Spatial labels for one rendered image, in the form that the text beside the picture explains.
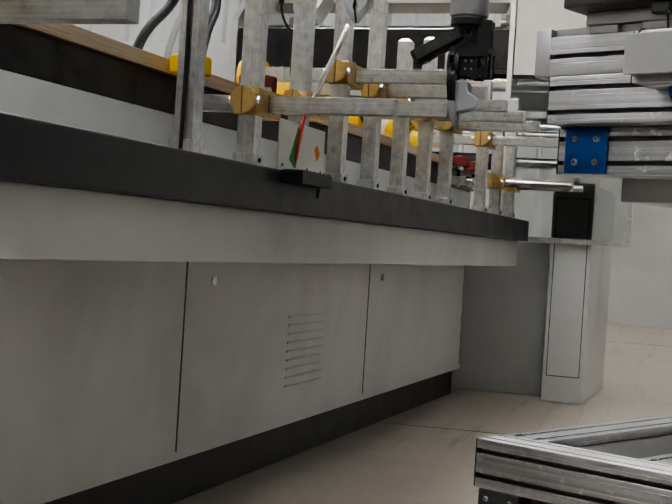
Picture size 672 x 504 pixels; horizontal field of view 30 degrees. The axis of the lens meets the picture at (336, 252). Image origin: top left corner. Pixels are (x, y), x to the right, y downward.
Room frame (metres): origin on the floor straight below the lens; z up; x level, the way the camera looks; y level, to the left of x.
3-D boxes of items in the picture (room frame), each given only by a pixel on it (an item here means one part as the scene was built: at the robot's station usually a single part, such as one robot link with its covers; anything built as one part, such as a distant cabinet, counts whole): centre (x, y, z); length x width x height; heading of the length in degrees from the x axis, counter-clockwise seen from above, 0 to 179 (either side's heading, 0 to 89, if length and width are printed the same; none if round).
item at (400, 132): (3.27, -0.15, 0.87); 0.04 x 0.04 x 0.48; 71
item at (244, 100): (2.34, 0.17, 0.82); 0.14 x 0.06 x 0.05; 161
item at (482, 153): (4.22, -0.47, 0.91); 0.04 x 0.04 x 0.48; 71
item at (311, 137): (2.52, 0.08, 0.75); 0.26 x 0.01 x 0.10; 161
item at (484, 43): (2.49, -0.24, 0.97); 0.09 x 0.08 x 0.12; 71
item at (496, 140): (4.25, -0.50, 0.95); 0.50 x 0.04 x 0.04; 71
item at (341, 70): (2.82, 0.01, 0.95); 0.14 x 0.06 x 0.05; 161
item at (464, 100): (2.47, -0.23, 0.86); 0.06 x 0.03 x 0.09; 71
